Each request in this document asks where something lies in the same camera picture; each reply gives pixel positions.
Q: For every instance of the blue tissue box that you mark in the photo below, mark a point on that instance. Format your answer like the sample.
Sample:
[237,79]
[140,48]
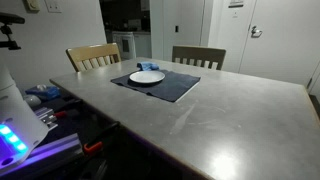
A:
[44,92]

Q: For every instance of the light wooden chair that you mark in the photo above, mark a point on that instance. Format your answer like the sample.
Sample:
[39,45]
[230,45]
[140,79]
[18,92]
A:
[108,52]

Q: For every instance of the white round plate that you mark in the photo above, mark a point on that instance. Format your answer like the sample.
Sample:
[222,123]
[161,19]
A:
[146,77]

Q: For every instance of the white kitchen stove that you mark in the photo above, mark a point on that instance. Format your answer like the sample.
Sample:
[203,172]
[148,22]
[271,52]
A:
[126,44]

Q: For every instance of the dark wooden chair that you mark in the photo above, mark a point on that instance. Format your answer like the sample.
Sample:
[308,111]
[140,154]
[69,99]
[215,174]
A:
[212,55]

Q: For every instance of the dark blue placemat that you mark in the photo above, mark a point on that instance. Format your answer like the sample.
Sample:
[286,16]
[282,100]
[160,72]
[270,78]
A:
[171,88]

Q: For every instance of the silver door handle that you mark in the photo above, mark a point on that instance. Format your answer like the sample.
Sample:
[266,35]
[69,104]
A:
[255,32]

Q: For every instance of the blue cloth towel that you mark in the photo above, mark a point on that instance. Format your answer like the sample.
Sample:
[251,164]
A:
[147,66]

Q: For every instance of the beige round thermostat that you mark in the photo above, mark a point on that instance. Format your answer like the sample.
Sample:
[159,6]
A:
[33,5]

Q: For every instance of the black camera on mount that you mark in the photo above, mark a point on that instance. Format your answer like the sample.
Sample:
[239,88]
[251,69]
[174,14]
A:
[8,19]

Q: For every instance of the aluminium rail with purple light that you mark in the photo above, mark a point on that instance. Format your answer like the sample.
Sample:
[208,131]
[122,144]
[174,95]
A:
[46,158]

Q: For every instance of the red handled clamp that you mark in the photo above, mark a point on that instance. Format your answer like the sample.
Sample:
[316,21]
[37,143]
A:
[63,109]

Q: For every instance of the orange handled black clamp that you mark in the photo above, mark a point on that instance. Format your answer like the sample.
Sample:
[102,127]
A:
[96,144]

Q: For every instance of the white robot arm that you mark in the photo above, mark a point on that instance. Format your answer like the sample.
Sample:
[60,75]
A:
[20,129]

